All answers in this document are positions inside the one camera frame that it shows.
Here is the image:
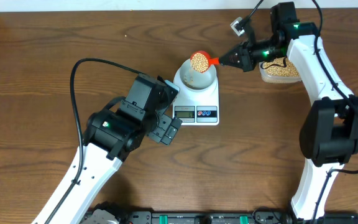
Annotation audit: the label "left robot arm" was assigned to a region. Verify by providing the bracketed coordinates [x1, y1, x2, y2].
[34, 74, 181, 223]

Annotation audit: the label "clear plastic container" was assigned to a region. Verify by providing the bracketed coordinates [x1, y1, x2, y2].
[259, 57, 301, 84]

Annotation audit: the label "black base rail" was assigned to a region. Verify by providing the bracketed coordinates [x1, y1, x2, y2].
[82, 202, 358, 224]

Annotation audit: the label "left black cable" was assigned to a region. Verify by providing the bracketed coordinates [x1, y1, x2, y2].
[44, 57, 142, 224]

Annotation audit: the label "yellow soybeans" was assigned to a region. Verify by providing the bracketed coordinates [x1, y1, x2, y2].
[262, 57, 299, 77]

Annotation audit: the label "right black cable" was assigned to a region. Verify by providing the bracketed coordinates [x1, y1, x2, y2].
[247, 0, 358, 218]

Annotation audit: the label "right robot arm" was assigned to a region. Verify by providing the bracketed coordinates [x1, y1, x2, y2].
[219, 2, 358, 223]

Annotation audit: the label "red measuring scoop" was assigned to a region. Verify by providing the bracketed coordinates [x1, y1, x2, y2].
[190, 50, 219, 73]

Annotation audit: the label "black cable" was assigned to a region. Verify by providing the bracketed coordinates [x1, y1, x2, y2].
[247, 0, 358, 218]
[44, 57, 142, 224]

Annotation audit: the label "white digital kitchen scale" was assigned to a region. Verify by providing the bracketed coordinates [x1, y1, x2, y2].
[173, 69, 219, 126]

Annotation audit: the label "grey round bowl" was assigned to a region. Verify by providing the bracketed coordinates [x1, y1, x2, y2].
[179, 59, 217, 90]

